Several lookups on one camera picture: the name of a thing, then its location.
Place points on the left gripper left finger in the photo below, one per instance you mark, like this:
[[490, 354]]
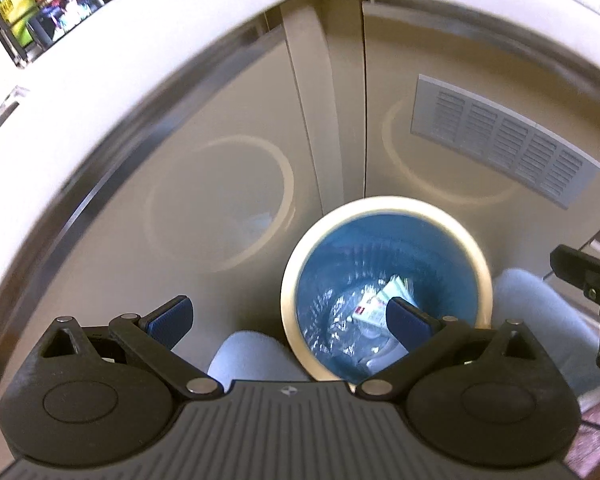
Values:
[[148, 340]]

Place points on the clear plastic bag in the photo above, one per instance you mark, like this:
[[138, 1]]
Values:
[[347, 348]]

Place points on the black smartphone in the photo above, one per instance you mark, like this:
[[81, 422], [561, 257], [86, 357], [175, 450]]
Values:
[[58, 17]]

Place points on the cream trash bin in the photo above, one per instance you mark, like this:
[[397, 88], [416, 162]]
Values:
[[359, 209]]

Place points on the cabinet vent grille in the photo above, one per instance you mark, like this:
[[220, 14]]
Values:
[[502, 139]]

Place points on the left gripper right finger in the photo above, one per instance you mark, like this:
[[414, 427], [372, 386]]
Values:
[[429, 342]]

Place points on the blue bin liner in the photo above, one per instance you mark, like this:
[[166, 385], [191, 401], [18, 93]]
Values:
[[349, 277]]

